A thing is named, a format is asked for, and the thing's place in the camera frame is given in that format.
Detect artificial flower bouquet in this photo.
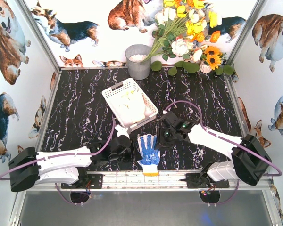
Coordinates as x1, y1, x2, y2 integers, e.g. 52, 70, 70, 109
145, 0, 222, 61

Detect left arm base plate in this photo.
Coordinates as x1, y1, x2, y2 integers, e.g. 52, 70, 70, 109
61, 174, 103, 189

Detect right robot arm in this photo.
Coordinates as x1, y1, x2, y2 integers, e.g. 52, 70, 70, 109
157, 111, 272, 186

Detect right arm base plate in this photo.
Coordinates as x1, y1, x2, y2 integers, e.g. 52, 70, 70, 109
180, 173, 230, 189

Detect blue dotted work glove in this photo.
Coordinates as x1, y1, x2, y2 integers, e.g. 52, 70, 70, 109
137, 134, 160, 166

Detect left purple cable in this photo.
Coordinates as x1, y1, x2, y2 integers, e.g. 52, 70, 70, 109
0, 117, 116, 207

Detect aluminium front rail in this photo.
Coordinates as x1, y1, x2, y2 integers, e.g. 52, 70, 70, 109
17, 169, 274, 192

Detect small sunflower pot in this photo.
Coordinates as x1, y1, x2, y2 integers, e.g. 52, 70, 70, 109
200, 45, 227, 73

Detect white plastic storage basket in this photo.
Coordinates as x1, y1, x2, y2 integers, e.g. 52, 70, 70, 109
102, 78, 158, 131

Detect cream knit glove pair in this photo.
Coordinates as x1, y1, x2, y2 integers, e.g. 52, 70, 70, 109
119, 90, 146, 123

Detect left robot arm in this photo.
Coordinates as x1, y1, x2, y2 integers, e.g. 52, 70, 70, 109
9, 125, 142, 192

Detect grey metal bucket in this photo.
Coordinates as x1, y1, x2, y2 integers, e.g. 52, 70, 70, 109
125, 44, 151, 80

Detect purple cable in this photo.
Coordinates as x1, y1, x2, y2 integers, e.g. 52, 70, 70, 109
164, 100, 283, 208
0, 117, 116, 207

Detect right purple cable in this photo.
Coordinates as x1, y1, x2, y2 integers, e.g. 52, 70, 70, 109
164, 100, 283, 208

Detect white glove blue finger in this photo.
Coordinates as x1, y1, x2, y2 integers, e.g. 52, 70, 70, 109
142, 164, 159, 177

